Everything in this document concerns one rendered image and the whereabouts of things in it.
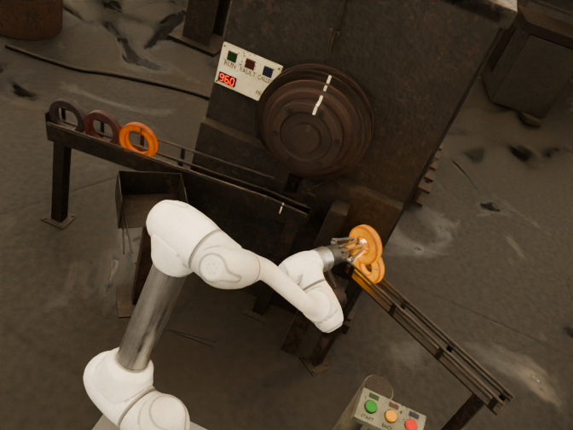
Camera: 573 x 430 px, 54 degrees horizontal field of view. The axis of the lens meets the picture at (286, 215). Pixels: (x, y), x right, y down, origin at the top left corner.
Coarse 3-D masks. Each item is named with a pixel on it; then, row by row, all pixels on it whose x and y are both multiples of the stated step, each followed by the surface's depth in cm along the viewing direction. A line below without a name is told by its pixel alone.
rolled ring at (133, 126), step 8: (128, 128) 254; (136, 128) 253; (144, 128) 252; (120, 136) 258; (128, 136) 260; (144, 136) 254; (152, 136) 254; (128, 144) 261; (152, 144) 255; (144, 152) 262; (152, 152) 257
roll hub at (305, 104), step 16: (304, 112) 211; (272, 128) 219; (288, 128) 218; (304, 128) 214; (320, 128) 214; (336, 128) 211; (288, 144) 222; (304, 144) 218; (320, 144) 218; (304, 160) 223; (320, 160) 221
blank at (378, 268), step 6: (360, 264) 237; (372, 264) 231; (378, 264) 228; (384, 264) 230; (366, 270) 237; (372, 270) 232; (378, 270) 229; (384, 270) 230; (372, 276) 232; (378, 276) 230
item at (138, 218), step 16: (128, 176) 236; (144, 176) 238; (160, 176) 241; (176, 176) 243; (128, 192) 242; (144, 192) 244; (160, 192) 247; (176, 192) 249; (128, 208) 237; (144, 208) 239; (128, 224) 230; (144, 224) 232; (144, 240) 246; (144, 256) 252; (144, 272) 260; (128, 288) 279; (128, 304) 272
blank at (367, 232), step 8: (352, 232) 220; (360, 232) 217; (368, 232) 213; (376, 232) 214; (368, 240) 214; (376, 240) 212; (368, 248) 215; (376, 248) 212; (360, 256) 220; (368, 256) 216; (376, 256) 213
